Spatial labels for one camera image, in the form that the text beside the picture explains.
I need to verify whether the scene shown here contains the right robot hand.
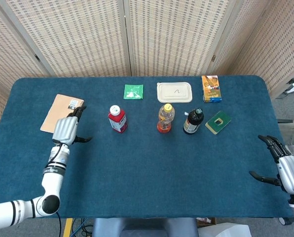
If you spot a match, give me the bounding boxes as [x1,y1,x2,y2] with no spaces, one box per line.
[249,134,294,198]

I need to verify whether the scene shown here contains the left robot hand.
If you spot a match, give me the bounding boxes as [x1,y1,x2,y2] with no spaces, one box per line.
[52,105,93,146]

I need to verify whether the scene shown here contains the red NFC juice bottle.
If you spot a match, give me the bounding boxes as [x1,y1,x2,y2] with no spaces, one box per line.
[108,105,128,134]

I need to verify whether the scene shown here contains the dark tea bottle black cap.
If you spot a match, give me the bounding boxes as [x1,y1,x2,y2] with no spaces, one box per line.
[183,107,204,135]

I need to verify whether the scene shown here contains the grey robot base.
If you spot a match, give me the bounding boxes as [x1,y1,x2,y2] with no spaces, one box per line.
[92,217,199,237]

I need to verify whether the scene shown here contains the kraft spiral notebook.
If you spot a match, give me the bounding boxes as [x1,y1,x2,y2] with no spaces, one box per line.
[39,93,85,134]

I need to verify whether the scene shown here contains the khaki trouser leg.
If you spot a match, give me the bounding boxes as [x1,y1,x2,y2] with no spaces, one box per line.
[277,119,294,146]

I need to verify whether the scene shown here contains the green sachet packet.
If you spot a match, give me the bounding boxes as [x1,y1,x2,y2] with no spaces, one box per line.
[123,84,144,100]

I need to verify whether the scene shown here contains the green yellow scrub sponge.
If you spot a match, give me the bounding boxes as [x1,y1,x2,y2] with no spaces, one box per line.
[205,110,232,136]

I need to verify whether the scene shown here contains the white box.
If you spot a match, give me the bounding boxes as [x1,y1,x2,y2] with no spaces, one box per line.
[198,222,253,237]

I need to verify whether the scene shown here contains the blue table cloth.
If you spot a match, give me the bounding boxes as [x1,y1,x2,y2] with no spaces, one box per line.
[0,75,294,220]

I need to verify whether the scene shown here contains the woven folding screen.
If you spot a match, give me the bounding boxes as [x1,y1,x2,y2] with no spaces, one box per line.
[0,0,294,151]

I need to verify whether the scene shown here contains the cardboard box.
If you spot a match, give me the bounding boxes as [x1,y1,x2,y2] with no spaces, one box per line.
[195,217,217,227]

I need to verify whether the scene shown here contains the orange drink bottle yellow cap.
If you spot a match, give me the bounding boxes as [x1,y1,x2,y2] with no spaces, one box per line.
[157,103,176,134]

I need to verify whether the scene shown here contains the beige lidded food container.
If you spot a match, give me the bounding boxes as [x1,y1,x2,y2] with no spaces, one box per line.
[156,81,193,103]

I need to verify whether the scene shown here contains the blue yellow snack box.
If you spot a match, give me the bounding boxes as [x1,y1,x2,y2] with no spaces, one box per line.
[201,75,222,103]

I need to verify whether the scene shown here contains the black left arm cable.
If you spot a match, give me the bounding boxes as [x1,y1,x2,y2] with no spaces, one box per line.
[46,144,64,237]

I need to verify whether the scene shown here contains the blue floor cables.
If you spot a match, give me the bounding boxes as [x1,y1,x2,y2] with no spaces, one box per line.
[72,218,93,237]

